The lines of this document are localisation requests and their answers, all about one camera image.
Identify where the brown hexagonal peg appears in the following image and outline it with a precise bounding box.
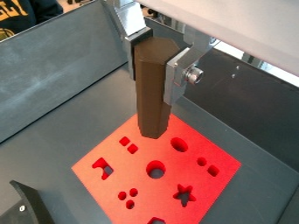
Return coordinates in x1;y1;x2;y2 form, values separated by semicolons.
135;37;180;139

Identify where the black curved holder block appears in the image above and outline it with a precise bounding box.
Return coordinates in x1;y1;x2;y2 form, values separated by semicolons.
0;180;55;224

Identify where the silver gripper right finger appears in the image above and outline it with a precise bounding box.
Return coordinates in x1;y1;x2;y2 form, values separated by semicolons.
163;25;217;105

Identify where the person in dark shirt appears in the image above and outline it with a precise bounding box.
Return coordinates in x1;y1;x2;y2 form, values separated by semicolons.
0;0;63;41

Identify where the red shape sorter block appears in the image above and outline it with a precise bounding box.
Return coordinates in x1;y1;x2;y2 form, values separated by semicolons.
72;116;240;224

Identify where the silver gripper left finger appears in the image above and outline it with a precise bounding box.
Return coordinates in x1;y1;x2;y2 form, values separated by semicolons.
101;0;153;80

